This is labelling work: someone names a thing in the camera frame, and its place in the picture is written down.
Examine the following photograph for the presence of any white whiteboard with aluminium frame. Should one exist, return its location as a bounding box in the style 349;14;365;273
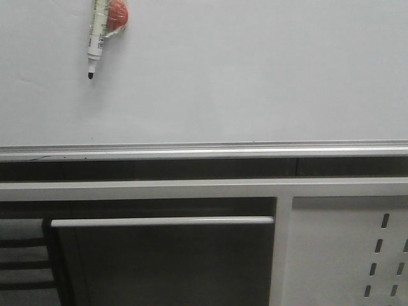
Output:
1;1;407;161

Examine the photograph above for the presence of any grey panel with white rim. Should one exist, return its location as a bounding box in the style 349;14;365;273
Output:
50;216;275;305

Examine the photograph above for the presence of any white metal desk frame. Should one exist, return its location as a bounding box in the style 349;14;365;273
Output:
1;177;407;305

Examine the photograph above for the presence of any white perforated metal panel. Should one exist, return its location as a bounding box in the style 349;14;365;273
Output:
284;196;407;305

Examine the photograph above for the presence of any white whiteboard marker black tip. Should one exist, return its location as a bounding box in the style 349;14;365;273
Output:
87;0;109;80

